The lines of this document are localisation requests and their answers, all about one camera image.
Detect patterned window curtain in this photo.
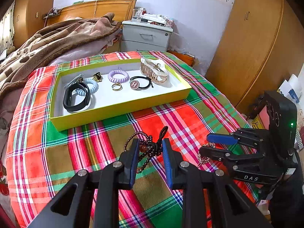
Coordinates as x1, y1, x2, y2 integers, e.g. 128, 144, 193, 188
0, 1, 15, 54

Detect wooden headboard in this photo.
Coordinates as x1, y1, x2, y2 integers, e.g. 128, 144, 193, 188
47, 0, 137, 26

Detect grey bedside cabinet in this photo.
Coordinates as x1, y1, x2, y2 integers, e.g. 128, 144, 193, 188
121, 21, 173, 52

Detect small black gold clip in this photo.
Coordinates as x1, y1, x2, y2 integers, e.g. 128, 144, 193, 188
92, 72, 103, 82

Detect clear gold hair claw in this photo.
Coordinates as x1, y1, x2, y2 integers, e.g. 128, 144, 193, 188
140, 57, 169, 84

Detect blue spiral hair tie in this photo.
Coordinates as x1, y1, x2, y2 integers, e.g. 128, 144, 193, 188
75, 78, 99, 97

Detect black hair tie with charm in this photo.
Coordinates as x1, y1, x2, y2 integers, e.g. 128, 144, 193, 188
129, 76, 154, 91

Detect brown patterned blanket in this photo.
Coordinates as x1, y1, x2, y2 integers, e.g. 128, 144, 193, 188
1, 12, 121, 100

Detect dark bead bracelet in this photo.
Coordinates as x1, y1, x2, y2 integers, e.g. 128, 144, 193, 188
123, 125, 169, 174

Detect black wristband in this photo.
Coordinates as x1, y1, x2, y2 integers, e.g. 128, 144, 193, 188
63, 82, 91, 112

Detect green-edged white tray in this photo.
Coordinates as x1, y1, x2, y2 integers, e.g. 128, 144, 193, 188
49, 59, 191, 131

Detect tall wooden wardrobe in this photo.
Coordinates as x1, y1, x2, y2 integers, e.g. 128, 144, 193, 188
13, 0, 54, 48

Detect wooden door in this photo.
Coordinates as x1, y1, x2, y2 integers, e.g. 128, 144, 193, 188
206, 0, 303, 115

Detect purple spiral hair tie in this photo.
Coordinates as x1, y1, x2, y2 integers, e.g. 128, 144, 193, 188
108, 69, 130, 84

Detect orange box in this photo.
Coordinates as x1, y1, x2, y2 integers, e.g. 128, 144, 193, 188
167, 50, 195, 67

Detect red green plaid cloth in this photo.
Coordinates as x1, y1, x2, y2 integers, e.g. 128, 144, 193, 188
6, 51, 248, 227

